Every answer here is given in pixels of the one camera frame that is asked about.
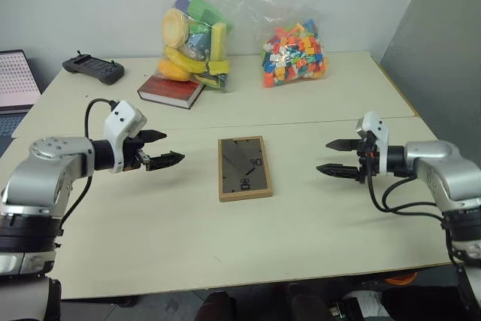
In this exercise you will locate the clear bag of foam shapes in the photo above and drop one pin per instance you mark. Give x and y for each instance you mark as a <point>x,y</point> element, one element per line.
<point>199,39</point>

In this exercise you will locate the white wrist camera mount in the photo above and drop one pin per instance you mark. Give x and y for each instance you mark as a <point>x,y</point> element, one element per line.
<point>121,122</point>
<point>380,129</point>

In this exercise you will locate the yellow round foam disc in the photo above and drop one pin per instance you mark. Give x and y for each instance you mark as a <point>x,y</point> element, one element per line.
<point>174,28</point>

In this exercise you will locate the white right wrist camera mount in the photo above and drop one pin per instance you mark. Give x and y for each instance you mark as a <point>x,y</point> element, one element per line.
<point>380,129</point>

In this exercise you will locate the wooden picture frame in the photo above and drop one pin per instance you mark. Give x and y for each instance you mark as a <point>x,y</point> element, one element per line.
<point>244,170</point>

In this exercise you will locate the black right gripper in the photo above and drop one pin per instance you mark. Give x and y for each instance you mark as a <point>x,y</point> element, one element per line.
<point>366,159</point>

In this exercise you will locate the black handheld remote controller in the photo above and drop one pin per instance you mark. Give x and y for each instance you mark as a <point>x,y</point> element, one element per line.
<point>95,67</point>

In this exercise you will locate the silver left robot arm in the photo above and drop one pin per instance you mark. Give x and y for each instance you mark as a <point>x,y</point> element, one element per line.
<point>41,174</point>

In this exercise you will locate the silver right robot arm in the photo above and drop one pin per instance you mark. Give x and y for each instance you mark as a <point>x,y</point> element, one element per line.
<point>439,170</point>

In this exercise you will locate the orange foam piece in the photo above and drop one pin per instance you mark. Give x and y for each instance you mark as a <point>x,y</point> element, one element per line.
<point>173,70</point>

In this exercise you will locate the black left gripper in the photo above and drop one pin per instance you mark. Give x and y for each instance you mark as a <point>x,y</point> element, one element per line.
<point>132,155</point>

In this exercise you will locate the purple foam block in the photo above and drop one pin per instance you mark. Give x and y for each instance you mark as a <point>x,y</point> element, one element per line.
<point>182,2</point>

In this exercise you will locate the red hardcover book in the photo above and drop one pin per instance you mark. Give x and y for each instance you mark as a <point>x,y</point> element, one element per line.
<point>169,91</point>

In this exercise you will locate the clear bag of coloured bricks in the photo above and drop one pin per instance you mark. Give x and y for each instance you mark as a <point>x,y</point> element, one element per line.
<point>293,58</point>

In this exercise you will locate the green foam block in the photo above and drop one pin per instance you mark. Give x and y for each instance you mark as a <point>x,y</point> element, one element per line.
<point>206,11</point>

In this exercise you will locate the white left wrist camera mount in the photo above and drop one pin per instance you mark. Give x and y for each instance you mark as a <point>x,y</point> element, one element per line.
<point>121,122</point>

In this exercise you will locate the grey laptop computer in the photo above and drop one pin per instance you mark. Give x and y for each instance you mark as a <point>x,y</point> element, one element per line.
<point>15,76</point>

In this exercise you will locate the white crumpled cloth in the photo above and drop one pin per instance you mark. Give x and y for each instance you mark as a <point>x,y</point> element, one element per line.
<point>366,304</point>

